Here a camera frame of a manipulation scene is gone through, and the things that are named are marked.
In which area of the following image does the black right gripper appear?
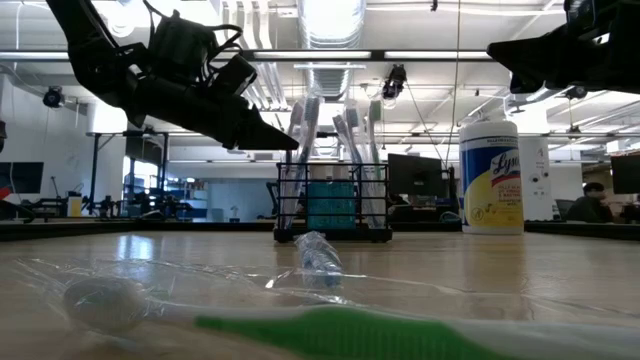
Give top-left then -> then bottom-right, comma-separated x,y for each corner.
487,14 -> 640,95

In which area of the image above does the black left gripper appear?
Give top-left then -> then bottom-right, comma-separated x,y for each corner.
69,43 -> 300,150

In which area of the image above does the white pink toothbrush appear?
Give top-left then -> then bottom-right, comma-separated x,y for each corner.
279,99 -> 307,231

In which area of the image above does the purple toothbrush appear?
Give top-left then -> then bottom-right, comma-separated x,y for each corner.
292,94 -> 322,231

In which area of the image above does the teal mouthwash bottle white cap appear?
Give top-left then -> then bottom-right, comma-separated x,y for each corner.
307,164 -> 332,230
330,164 -> 356,230

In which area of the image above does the blue white toothbrush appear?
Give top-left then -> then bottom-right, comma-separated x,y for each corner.
332,113 -> 374,229

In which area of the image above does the green toothbrush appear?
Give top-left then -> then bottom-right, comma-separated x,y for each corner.
62,277 -> 640,360
368,98 -> 386,229

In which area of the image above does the yellow blue wipes canister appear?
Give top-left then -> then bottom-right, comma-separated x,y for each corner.
458,119 -> 525,236

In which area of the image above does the black ceiling spotlight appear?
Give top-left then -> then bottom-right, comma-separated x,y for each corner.
42,85 -> 65,109

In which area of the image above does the person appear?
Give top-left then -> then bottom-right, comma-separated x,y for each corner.
564,181 -> 617,224

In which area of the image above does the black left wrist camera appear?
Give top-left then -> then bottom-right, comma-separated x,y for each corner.
147,10 -> 259,97

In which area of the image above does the black station frame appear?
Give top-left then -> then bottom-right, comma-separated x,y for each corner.
84,130 -> 171,216

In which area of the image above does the black wire caddy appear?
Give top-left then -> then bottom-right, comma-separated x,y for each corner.
273,162 -> 394,245

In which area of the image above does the silver ventilation duct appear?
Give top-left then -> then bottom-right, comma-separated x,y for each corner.
297,0 -> 369,99

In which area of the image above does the black overhead camera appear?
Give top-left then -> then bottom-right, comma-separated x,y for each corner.
381,63 -> 409,101

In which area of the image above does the black monitor on post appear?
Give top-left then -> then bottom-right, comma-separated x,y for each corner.
0,161 -> 45,195

